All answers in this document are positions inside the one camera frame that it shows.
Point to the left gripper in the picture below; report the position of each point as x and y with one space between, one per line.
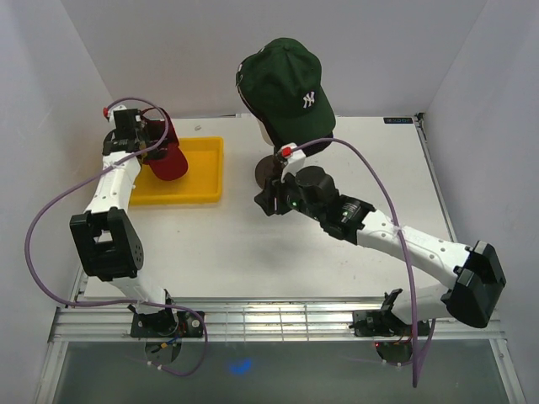
141 135

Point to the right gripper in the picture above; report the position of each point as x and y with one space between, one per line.
266 198

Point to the red cap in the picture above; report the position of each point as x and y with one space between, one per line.
167 161

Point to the dark green cap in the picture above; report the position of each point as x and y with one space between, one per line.
281 85

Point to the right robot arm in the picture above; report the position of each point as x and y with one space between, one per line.
469 279

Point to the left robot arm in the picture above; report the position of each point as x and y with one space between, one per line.
107 243

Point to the beige mannequin head stand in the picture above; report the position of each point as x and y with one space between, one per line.
267 167

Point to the yellow plastic tray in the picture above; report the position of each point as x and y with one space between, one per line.
202 183

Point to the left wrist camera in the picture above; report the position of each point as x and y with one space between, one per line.
109 113

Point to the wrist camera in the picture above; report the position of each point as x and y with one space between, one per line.
291 158
109 113

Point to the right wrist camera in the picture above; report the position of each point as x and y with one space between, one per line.
291 158

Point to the aluminium frame rail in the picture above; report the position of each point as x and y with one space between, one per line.
227 321

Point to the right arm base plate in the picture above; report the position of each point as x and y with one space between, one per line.
378 323

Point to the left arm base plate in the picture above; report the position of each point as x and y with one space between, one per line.
185 324

